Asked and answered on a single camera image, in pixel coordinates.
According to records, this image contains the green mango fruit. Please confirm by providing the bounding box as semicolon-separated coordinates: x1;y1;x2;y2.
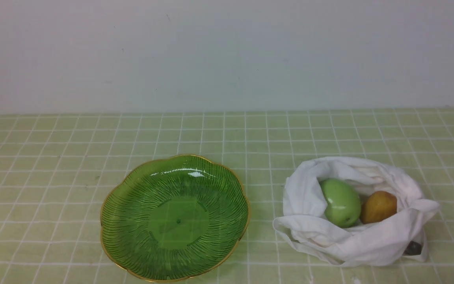
319;178;361;228

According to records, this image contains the yellow-brown pear fruit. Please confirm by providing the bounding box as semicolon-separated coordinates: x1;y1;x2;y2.
360;191;398;224

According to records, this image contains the white cloth bag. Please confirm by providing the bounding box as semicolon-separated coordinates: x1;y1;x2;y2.
273;157;440;267

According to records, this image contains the dark fruit under bag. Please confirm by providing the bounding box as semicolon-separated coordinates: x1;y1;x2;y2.
404;241;423;256

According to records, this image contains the green glass plate gold rim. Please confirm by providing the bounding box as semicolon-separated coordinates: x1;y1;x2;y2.
100;154;251;283

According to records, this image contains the green checkered tablecloth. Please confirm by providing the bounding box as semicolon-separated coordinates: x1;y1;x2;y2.
0;108;454;284

